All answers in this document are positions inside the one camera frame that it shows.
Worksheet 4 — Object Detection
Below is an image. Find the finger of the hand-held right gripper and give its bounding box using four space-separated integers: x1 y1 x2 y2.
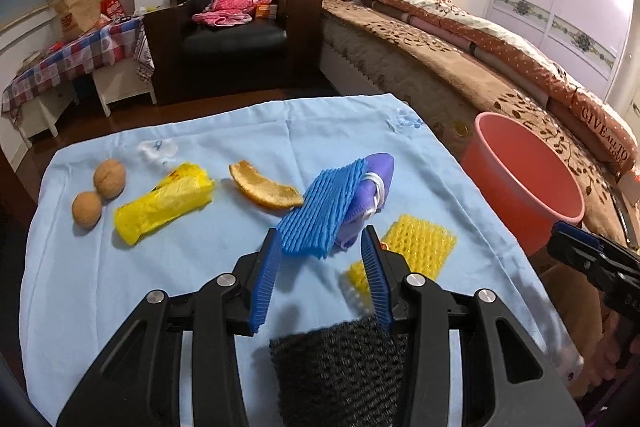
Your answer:
546 221 640 288

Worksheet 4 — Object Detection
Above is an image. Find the white box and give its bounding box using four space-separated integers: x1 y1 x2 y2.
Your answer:
617 169 640 198

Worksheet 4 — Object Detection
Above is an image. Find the brown paper bag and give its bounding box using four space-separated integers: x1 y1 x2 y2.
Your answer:
52 0 106 40

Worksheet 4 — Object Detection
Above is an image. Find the yellow foam net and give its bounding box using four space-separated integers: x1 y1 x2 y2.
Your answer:
347 214 458 303

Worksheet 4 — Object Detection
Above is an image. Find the pink plastic bucket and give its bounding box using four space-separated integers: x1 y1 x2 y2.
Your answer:
460 112 586 258

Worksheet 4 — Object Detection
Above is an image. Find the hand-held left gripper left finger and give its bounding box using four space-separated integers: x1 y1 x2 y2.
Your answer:
56 227 285 427

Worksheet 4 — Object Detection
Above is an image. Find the black phone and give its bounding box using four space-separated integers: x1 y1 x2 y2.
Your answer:
610 187 636 250

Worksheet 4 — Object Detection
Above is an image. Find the purple plastic wrapper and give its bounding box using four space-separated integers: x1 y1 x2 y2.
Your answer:
335 152 396 250

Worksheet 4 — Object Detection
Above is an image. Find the checkered tablecloth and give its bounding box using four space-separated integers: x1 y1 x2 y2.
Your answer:
1 18 143 114

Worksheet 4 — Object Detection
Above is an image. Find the blue foam net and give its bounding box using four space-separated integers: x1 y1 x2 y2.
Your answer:
276 158 368 259

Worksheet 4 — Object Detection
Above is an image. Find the lilac wardrobe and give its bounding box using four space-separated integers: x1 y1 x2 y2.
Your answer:
487 0 640 108

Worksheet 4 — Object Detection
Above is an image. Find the black leather armchair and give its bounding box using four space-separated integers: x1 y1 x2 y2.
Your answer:
144 0 323 105

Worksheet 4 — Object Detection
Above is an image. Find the brown leaf-pattern blanket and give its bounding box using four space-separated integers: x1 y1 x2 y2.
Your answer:
320 0 640 258

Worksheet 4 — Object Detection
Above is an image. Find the yellow plastic wrapper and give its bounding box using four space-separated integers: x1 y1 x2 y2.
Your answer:
114 162 216 248

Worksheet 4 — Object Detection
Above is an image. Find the black foam net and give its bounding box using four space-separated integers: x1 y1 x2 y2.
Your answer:
269 314 416 427

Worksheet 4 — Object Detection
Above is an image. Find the patterned towel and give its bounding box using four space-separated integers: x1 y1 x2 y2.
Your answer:
132 27 156 82

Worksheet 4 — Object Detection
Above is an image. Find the light blue cloth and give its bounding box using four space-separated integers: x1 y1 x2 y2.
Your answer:
20 93 583 427

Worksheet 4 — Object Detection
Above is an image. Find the curled orange peel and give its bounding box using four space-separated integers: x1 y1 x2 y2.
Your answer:
229 160 305 211

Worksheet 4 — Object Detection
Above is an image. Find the dotted pink quilt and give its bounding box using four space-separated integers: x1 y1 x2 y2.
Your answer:
332 0 633 168

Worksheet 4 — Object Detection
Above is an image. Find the walnut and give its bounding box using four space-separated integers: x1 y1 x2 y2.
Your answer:
71 191 103 229
94 159 127 198

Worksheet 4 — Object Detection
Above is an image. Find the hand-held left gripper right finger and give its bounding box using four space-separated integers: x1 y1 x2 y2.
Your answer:
360 224 586 427

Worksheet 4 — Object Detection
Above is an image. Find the pink garment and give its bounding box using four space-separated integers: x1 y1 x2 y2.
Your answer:
191 0 276 29

